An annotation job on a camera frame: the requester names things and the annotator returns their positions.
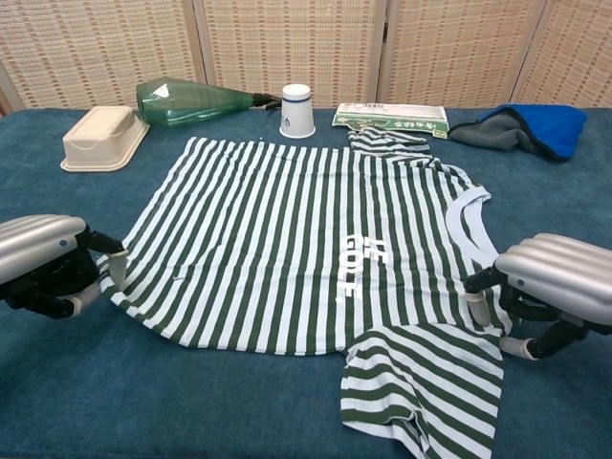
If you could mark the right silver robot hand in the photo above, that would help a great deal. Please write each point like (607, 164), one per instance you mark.
(559, 272)

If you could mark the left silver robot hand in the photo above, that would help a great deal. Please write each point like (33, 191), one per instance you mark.
(33, 239)

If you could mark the green white striped t-shirt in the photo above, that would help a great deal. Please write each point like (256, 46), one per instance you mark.
(263, 239)

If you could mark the woven folding screen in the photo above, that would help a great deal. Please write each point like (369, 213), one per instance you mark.
(287, 48)

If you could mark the beige plastic lidded container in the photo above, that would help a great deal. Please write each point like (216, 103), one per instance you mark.
(95, 138)

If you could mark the blue grey cloth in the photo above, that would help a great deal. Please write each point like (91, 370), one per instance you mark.
(550, 129)

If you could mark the blue table mat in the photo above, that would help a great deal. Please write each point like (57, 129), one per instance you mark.
(143, 382)

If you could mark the green plastic spray bottle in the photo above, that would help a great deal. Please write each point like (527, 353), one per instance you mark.
(181, 105)

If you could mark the green white flat carton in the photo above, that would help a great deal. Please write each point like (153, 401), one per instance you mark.
(397, 117)

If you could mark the white paper cup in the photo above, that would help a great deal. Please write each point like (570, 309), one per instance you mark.
(296, 115)

